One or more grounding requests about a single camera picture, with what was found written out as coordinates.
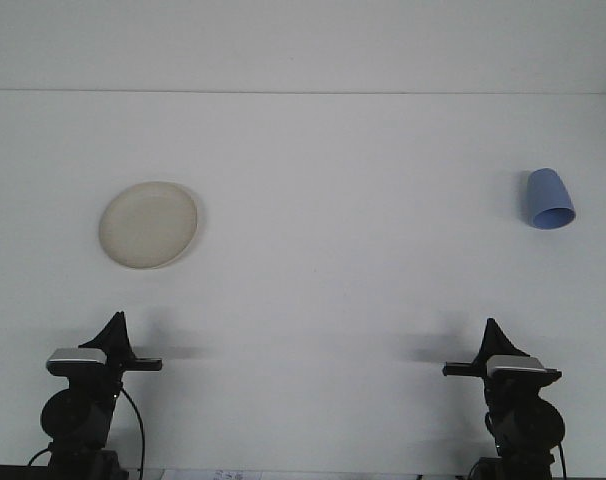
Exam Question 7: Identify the pale blue cup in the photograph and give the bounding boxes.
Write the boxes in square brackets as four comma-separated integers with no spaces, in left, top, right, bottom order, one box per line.
[526,167,577,232]

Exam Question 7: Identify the pale round plate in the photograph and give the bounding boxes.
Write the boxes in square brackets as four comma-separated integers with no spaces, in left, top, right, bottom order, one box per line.
[98,180,200,270]

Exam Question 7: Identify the white paper with handwriting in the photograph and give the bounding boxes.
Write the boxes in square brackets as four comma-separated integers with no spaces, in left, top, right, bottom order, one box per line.
[160,468,264,480]

